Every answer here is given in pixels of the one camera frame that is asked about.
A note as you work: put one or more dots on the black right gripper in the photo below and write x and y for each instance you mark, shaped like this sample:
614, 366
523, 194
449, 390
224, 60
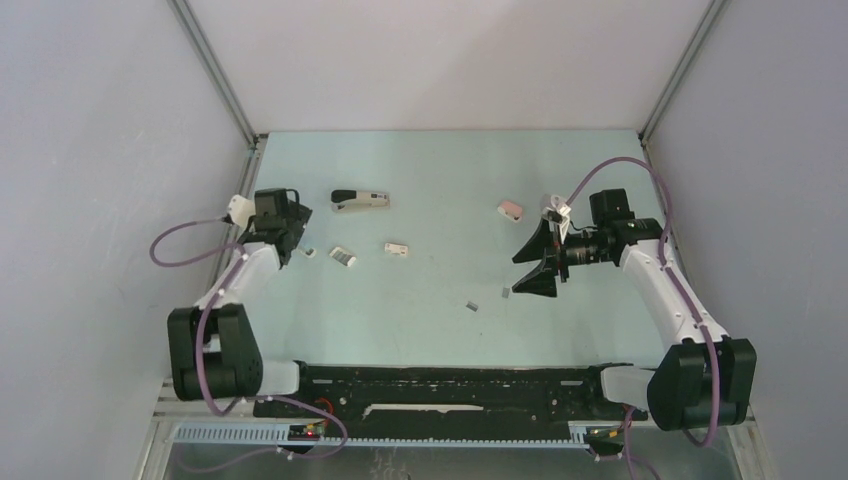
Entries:
541, 280

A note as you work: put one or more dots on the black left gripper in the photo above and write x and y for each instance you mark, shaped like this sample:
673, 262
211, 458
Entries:
297, 220

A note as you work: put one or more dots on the beige and black large stapler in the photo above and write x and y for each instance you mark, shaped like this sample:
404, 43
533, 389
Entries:
350, 201

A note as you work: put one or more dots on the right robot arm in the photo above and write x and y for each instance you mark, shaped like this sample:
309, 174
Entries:
705, 377

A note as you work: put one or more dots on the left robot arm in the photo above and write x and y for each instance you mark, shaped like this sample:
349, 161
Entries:
213, 350

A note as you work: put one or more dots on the open staple box tray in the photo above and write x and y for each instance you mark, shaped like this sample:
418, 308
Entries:
343, 256

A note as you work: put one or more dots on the white staple box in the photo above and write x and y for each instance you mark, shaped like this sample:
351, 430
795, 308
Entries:
396, 249

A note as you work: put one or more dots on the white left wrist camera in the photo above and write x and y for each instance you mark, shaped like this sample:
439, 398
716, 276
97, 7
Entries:
240, 210

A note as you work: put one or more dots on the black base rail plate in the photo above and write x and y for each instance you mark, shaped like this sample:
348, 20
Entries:
447, 405

